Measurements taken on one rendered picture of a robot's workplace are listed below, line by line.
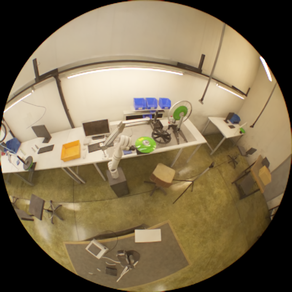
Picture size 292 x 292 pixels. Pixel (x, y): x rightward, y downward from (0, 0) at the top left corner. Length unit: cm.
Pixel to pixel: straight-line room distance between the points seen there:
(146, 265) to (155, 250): 23
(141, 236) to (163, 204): 124
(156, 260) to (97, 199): 165
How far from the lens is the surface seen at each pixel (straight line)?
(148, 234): 122
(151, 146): 146
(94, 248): 128
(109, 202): 227
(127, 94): 197
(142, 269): 139
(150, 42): 192
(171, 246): 134
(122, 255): 98
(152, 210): 223
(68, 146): 198
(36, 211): 238
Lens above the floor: 219
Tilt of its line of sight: 50 degrees down
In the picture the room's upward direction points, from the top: 10 degrees clockwise
